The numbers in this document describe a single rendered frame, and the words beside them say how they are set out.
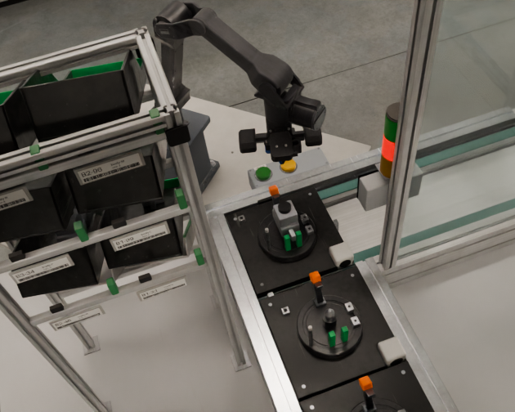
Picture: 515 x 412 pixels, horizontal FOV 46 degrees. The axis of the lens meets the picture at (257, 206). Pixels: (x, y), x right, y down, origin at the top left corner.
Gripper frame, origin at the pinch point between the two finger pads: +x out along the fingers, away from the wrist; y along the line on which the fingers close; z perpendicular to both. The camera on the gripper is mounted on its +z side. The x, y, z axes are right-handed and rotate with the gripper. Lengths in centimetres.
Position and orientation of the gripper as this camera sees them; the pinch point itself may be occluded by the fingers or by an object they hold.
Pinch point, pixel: (280, 153)
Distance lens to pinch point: 141.0
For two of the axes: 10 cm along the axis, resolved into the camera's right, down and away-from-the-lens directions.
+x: 0.8, 6.3, 7.7
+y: 9.9, -1.0, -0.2
